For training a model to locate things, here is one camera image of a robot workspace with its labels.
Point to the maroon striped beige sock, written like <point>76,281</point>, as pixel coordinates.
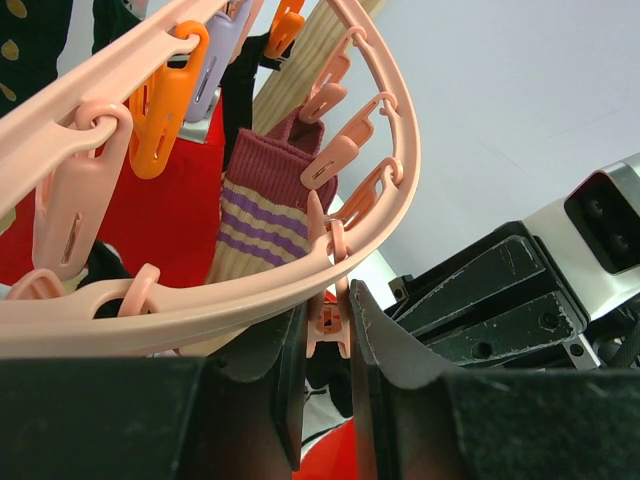
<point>263,223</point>

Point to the red plastic tray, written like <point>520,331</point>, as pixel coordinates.
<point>332,457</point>

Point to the green yellow dotted sock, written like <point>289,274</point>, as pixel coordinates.
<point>34,34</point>

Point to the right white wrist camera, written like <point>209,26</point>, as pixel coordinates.
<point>593,236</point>

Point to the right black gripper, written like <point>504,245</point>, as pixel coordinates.
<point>502,302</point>

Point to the red santa sock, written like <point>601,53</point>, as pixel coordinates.
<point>171,221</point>

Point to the wooden hanger rack frame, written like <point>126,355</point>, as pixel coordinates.
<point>287,88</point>

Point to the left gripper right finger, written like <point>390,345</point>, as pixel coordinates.
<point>419,416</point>

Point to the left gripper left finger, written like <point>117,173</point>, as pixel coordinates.
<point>234,415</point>

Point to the black white striped sock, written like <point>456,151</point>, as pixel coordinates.
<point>237,88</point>

